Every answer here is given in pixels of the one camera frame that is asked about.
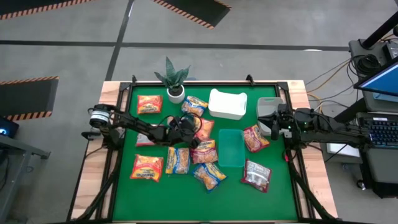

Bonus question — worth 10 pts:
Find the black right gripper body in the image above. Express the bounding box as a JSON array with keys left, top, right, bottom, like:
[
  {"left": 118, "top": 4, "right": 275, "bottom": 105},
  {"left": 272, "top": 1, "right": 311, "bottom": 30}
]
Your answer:
[{"left": 277, "top": 104, "right": 297, "bottom": 138}]

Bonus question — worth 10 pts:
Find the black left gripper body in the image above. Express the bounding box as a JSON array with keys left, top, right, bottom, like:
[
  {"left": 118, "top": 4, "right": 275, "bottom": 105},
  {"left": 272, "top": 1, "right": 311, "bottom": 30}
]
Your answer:
[{"left": 167, "top": 117, "right": 200, "bottom": 146}]

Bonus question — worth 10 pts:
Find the orange chicken ramen pack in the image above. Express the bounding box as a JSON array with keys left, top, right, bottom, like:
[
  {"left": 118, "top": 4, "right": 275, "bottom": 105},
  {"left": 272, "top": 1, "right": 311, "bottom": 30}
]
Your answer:
[
  {"left": 195, "top": 118, "right": 215, "bottom": 142},
  {"left": 129, "top": 154, "right": 165, "bottom": 182},
  {"left": 136, "top": 94, "right": 164, "bottom": 115}
]

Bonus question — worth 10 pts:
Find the blue soy sauce ramen pack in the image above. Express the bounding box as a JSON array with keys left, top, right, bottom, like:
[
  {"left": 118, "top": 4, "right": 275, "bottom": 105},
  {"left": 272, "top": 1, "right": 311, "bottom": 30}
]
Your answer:
[
  {"left": 181, "top": 95, "right": 209, "bottom": 118},
  {"left": 165, "top": 146, "right": 191, "bottom": 175},
  {"left": 192, "top": 162, "right": 228, "bottom": 192}
]

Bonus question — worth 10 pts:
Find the gray storage bin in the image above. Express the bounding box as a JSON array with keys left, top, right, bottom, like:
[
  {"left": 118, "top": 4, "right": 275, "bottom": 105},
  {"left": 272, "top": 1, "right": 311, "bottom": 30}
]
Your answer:
[{"left": 256, "top": 96, "right": 285, "bottom": 137}]

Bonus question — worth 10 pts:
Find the white plant pot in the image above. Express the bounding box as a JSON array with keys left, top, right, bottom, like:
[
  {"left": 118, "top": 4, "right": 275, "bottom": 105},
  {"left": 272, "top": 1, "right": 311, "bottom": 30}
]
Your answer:
[{"left": 167, "top": 84, "right": 186, "bottom": 105}]

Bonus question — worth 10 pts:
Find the teal translucent storage bin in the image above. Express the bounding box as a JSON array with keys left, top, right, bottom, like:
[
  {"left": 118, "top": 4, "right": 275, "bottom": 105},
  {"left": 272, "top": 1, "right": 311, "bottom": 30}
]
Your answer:
[{"left": 218, "top": 128, "right": 246, "bottom": 168}]

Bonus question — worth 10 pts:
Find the white storage bin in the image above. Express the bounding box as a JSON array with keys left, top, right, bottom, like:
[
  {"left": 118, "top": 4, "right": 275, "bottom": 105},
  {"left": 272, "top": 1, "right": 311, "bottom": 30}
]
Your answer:
[{"left": 207, "top": 88, "right": 248, "bottom": 121}]

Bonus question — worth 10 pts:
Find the green snake plant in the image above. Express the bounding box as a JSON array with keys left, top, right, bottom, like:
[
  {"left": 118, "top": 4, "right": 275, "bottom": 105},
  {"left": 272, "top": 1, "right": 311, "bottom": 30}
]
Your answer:
[{"left": 154, "top": 56, "right": 191, "bottom": 94}]

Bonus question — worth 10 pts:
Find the green table mat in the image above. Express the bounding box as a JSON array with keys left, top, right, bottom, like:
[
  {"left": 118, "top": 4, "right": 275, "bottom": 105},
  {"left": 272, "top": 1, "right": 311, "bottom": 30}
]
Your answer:
[{"left": 112, "top": 85, "right": 299, "bottom": 222}]

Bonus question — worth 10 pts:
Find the black backlit keyboard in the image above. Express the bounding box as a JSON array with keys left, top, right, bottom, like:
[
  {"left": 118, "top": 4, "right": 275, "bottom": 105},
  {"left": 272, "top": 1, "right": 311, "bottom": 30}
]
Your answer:
[{"left": 357, "top": 113, "right": 398, "bottom": 149}]

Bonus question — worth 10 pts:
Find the computer monitor with blue screen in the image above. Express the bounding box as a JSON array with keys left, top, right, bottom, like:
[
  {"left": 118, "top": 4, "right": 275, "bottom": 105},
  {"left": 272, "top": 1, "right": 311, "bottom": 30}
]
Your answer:
[{"left": 354, "top": 60, "right": 398, "bottom": 97}]

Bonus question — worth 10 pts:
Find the black hazard-striped floor mat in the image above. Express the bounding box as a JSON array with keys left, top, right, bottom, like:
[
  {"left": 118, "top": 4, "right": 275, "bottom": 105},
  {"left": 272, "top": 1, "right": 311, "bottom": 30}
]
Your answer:
[
  {"left": 0, "top": 0, "right": 94, "bottom": 21},
  {"left": 0, "top": 76, "right": 60, "bottom": 122},
  {"left": 152, "top": 0, "right": 233, "bottom": 30}
]

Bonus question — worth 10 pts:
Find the black slanted pole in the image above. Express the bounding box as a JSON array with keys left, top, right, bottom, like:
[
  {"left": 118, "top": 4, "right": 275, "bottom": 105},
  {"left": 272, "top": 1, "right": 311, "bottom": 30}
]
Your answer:
[{"left": 360, "top": 11, "right": 398, "bottom": 49}]

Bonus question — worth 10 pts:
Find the gray side table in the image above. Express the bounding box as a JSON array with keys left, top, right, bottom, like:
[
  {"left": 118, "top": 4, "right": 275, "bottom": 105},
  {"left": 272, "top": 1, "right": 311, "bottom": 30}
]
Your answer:
[{"left": 0, "top": 135, "right": 52, "bottom": 223}]

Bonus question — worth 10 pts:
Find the black device with blue light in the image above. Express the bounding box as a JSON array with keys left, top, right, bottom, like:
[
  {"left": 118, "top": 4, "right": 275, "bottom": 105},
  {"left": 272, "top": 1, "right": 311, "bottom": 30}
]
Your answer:
[{"left": 0, "top": 116, "right": 19, "bottom": 139}]

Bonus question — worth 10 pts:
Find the orange floor cable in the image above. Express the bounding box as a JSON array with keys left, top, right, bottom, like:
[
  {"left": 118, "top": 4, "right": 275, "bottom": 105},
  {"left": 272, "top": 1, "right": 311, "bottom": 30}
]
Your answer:
[{"left": 306, "top": 60, "right": 352, "bottom": 94}]

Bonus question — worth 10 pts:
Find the coiled black cable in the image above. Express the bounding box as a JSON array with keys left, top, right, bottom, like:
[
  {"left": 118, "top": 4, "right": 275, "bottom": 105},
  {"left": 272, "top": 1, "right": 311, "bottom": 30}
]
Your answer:
[{"left": 354, "top": 54, "right": 382, "bottom": 75}]

